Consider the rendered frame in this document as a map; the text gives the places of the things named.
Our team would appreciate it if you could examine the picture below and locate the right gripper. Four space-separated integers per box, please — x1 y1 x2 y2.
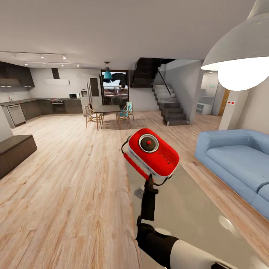
141 174 159 210

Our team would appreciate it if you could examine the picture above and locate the radio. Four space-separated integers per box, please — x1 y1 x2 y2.
121 128 179 185

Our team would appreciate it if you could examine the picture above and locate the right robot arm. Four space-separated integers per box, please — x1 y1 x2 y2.
133 174 238 269

